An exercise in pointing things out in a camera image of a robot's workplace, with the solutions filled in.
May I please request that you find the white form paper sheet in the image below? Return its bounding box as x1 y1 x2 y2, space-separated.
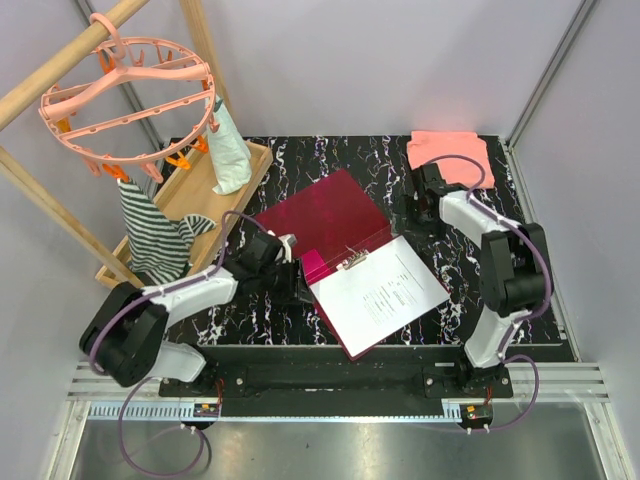
310 236 449 360

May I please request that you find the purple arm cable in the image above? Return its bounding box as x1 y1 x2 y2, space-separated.
87 210 276 475
424 154 551 434

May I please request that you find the mint green towel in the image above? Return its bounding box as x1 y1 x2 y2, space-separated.
206 95 252 195

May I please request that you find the pink round clip hanger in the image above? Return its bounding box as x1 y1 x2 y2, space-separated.
39 13 219 181

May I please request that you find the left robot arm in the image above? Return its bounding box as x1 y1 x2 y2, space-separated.
79 231 312 396

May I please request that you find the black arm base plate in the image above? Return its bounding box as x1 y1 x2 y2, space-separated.
159 346 513 421

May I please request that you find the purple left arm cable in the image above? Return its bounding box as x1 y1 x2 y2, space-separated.
87 210 276 475

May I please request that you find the red plastic clip folder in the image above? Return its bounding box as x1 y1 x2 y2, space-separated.
257 170 402 343

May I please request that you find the folded pink cloth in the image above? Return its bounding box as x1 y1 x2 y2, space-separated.
407 131 495 189

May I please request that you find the aluminium corner post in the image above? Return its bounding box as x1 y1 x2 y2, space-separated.
504 0 599 146

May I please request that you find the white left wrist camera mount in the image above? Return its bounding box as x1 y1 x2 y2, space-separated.
269 231 297 263

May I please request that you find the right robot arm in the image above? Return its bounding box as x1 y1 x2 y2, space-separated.
391 155 553 397

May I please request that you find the wooden tray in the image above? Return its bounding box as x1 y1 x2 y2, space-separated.
94 137 275 291

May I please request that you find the aluminium front rail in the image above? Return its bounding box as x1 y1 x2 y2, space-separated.
68 363 609 423

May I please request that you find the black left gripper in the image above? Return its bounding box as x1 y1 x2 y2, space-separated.
259 258 314 305

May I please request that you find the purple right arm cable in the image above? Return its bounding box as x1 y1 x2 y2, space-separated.
424 154 551 434

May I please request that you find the silver folder clip mechanism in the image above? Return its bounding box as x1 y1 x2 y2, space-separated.
336 247 369 271

